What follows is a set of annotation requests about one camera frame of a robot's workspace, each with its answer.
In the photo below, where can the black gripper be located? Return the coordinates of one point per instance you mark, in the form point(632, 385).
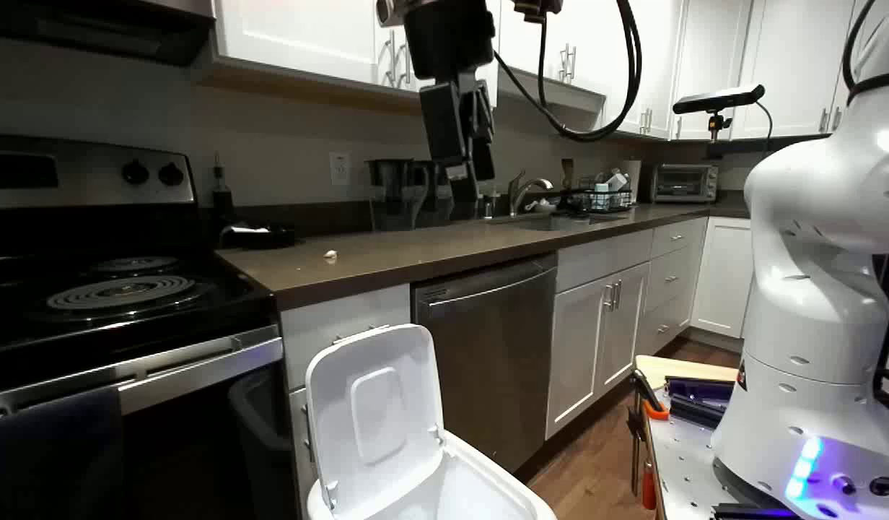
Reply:
point(446, 43)

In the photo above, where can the small paper ball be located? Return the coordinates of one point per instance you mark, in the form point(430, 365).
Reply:
point(330, 255)

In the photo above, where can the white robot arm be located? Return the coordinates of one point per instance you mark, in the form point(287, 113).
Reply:
point(802, 423)

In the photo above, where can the black pan on counter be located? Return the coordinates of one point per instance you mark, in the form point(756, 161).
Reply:
point(256, 235)

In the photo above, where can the white bin lid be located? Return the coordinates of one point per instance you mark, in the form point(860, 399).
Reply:
point(372, 415)

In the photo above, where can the white trash bin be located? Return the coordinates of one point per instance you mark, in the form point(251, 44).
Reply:
point(448, 483)

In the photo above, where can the chrome sink faucet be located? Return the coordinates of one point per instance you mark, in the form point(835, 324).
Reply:
point(521, 187)

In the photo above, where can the dish rack with dishes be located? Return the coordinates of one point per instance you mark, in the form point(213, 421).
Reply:
point(610, 196)

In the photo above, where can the stainless steel dishwasher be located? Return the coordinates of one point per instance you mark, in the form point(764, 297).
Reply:
point(490, 333)

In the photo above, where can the silver toaster oven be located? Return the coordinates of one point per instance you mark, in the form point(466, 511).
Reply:
point(684, 183)

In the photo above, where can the white lower cabinets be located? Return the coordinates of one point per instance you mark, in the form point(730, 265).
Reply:
point(613, 298)

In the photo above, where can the white cabinets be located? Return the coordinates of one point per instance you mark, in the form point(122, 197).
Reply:
point(613, 298)
point(688, 47)

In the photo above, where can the white upper cabinets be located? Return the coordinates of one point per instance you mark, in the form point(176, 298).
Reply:
point(688, 47)

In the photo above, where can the dark glass bottle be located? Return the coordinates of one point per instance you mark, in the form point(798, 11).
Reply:
point(219, 200)

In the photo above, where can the black range hood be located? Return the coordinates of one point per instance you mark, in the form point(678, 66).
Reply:
point(147, 30)

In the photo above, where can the black electric stove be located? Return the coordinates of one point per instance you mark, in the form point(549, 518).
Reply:
point(140, 375)

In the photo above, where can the metal robot mounting table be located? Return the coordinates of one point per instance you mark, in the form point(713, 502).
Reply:
point(688, 480)

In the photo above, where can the black camera on stand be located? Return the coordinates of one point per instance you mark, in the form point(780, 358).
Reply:
point(715, 103)

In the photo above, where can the orange handled clamp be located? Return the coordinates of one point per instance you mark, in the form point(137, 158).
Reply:
point(643, 405)

